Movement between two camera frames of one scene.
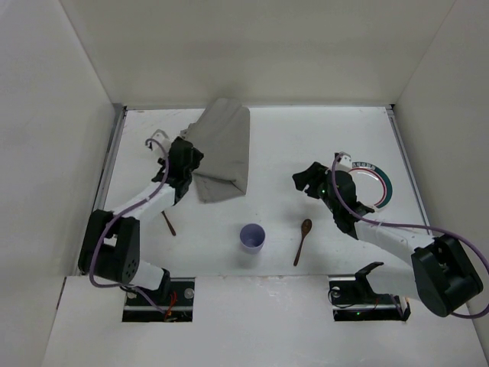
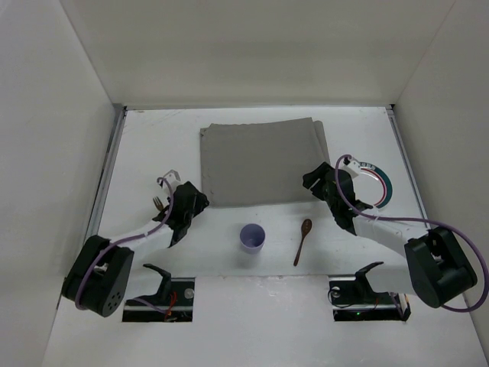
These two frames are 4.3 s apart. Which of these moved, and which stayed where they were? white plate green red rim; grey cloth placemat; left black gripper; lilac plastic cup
Moved: left black gripper; grey cloth placemat
Stayed: lilac plastic cup; white plate green red rim
